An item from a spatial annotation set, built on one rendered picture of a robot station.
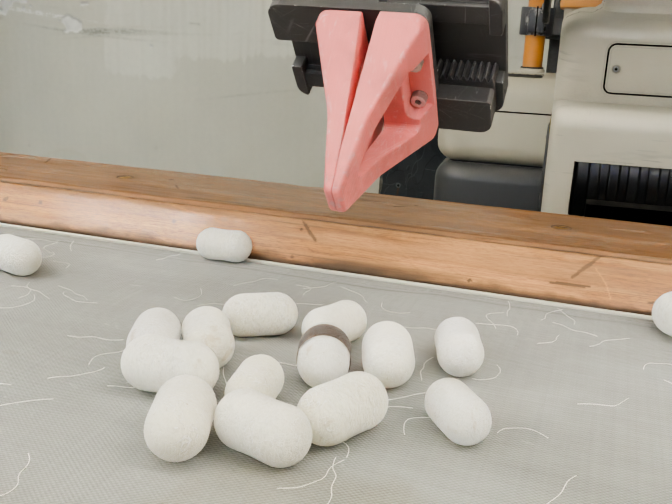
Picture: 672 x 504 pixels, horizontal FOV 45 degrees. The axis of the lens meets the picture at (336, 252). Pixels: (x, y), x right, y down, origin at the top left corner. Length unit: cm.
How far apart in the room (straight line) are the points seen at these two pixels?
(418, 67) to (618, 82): 60
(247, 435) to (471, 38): 20
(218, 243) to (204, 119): 211
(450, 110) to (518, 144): 82
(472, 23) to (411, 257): 16
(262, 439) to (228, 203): 28
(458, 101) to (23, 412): 22
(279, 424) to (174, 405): 3
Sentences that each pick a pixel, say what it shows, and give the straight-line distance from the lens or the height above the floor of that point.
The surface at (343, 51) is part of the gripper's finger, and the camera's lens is 34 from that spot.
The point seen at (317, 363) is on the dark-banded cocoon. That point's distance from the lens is 31.
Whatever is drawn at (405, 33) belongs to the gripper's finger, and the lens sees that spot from 34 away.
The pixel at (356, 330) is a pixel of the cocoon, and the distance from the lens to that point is 36.
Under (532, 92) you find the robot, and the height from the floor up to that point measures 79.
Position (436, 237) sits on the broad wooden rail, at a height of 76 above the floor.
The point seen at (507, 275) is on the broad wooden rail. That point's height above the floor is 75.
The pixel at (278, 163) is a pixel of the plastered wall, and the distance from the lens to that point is 251.
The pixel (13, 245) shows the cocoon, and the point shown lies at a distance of 46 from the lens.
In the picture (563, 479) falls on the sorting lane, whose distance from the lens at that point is 28.
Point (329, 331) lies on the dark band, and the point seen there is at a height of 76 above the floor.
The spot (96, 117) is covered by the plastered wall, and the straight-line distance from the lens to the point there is 275.
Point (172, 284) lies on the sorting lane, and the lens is 44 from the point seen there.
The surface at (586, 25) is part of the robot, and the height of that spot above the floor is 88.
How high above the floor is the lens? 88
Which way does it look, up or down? 16 degrees down
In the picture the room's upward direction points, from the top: 3 degrees clockwise
